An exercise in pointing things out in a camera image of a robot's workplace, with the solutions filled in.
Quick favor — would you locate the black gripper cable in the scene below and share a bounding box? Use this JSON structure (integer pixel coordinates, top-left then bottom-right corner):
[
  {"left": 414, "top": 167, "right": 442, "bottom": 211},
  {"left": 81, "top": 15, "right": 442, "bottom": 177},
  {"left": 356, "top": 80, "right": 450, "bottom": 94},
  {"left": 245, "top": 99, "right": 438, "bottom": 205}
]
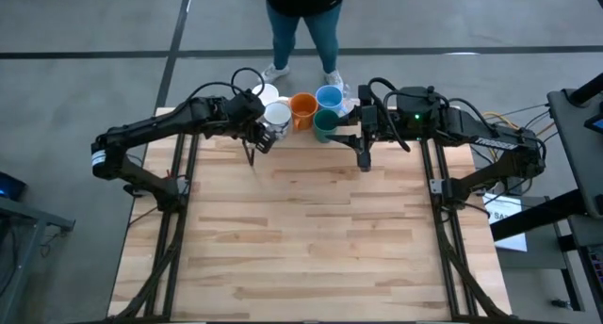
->
[
  {"left": 186, "top": 67, "right": 266, "bottom": 104},
  {"left": 367, "top": 76, "right": 451, "bottom": 154}
]

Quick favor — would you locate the blue white floral mug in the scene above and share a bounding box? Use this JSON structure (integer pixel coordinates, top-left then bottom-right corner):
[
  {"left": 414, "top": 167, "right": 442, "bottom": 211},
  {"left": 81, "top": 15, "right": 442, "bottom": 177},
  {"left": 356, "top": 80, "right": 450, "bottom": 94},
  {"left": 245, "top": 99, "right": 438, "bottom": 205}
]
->
[{"left": 261, "top": 101, "right": 293, "bottom": 141}]

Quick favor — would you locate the blue lit screen device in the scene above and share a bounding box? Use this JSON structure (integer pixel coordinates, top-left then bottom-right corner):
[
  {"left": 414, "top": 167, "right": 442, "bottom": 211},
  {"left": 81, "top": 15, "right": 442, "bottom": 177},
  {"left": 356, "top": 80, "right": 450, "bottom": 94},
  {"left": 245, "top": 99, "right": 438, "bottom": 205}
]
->
[{"left": 0, "top": 171, "right": 26, "bottom": 202}]

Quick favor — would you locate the yellow cable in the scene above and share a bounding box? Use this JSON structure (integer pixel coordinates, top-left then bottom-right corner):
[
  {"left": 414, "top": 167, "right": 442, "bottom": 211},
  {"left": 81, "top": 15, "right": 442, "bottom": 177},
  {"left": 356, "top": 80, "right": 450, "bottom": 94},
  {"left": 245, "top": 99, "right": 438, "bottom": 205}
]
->
[{"left": 482, "top": 109, "right": 513, "bottom": 130}]

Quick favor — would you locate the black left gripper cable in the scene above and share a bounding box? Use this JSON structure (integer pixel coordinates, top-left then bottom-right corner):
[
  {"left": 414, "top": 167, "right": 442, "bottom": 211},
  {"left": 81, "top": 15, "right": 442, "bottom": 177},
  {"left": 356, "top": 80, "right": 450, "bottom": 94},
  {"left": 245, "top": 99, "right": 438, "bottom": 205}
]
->
[{"left": 186, "top": 67, "right": 266, "bottom": 104}]

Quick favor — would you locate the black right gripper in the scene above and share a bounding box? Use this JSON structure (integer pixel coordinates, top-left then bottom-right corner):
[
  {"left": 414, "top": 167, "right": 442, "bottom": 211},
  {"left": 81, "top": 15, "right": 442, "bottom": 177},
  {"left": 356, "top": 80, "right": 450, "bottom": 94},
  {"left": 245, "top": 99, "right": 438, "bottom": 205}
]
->
[{"left": 325, "top": 84, "right": 448, "bottom": 173}]

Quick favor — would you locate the dark metal equipment stand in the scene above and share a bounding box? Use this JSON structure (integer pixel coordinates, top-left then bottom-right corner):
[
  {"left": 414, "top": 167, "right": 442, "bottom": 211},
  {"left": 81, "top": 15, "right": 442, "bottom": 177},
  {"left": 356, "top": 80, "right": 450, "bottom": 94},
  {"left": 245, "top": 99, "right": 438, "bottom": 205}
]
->
[{"left": 489, "top": 72, "right": 603, "bottom": 324}]

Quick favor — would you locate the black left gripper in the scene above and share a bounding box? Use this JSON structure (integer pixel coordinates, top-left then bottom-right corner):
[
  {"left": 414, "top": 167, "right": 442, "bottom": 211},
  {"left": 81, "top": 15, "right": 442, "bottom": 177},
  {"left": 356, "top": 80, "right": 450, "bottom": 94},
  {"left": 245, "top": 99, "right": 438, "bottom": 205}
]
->
[{"left": 224, "top": 91, "right": 279, "bottom": 154}]

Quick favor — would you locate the black aluminium table frame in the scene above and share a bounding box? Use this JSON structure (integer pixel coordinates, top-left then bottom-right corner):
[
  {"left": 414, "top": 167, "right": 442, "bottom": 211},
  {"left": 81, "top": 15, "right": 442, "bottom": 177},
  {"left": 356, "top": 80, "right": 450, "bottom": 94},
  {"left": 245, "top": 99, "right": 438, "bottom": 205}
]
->
[{"left": 107, "top": 106, "right": 513, "bottom": 324}]

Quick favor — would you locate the orange mug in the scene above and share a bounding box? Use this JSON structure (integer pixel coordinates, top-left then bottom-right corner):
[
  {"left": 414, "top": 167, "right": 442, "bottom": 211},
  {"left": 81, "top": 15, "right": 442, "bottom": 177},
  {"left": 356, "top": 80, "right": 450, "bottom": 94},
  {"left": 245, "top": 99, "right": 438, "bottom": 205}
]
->
[{"left": 288, "top": 91, "right": 319, "bottom": 131}]

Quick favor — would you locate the white paper sheet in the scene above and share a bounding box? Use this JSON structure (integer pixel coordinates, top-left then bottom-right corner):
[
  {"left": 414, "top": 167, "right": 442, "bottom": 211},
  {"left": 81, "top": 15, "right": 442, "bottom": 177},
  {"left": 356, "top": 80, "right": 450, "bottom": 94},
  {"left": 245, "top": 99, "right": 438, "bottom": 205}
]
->
[{"left": 482, "top": 193, "right": 529, "bottom": 253}]

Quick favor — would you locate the clear plastic cup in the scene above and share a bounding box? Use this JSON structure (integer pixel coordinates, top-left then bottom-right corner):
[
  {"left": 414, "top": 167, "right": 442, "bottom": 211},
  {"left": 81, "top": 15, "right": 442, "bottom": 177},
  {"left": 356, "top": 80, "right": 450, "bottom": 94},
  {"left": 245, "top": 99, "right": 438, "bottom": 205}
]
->
[{"left": 339, "top": 83, "right": 355, "bottom": 116}]

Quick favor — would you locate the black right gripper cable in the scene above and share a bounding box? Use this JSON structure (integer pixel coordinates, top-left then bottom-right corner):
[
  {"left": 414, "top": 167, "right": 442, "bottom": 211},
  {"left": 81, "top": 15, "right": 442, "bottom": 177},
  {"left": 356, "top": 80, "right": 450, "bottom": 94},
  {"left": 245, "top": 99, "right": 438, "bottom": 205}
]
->
[{"left": 367, "top": 76, "right": 451, "bottom": 154}]

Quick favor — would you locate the wooden shelf with black frame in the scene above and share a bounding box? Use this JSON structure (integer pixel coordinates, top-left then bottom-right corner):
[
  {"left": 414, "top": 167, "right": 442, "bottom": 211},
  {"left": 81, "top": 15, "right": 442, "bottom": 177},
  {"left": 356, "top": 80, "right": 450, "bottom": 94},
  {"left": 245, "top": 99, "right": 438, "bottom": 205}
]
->
[{"left": 241, "top": 95, "right": 375, "bottom": 168}]

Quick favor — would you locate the green cup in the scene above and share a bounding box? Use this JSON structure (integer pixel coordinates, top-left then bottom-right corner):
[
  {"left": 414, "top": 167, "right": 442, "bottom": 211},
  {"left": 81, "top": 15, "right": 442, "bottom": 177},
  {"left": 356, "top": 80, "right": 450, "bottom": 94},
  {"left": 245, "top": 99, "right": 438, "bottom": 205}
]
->
[{"left": 312, "top": 108, "right": 340, "bottom": 144}]

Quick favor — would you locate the plain white mug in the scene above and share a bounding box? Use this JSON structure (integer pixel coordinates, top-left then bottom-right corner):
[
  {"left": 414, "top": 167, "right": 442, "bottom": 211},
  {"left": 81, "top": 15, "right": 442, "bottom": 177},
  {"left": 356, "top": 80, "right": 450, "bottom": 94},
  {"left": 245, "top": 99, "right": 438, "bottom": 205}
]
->
[{"left": 251, "top": 82, "right": 280, "bottom": 106}]

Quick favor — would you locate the light blue ribbed mug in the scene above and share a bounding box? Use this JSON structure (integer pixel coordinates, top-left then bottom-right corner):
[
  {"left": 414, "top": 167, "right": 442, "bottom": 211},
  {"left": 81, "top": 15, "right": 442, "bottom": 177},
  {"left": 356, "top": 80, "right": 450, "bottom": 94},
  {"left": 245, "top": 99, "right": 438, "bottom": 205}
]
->
[{"left": 315, "top": 84, "right": 344, "bottom": 112}]

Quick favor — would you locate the grey metal desk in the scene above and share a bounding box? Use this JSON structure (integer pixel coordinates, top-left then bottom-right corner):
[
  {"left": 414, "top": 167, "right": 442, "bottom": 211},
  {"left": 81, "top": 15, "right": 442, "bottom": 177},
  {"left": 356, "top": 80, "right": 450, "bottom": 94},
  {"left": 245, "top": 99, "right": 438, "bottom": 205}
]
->
[{"left": 0, "top": 195, "right": 75, "bottom": 324}]

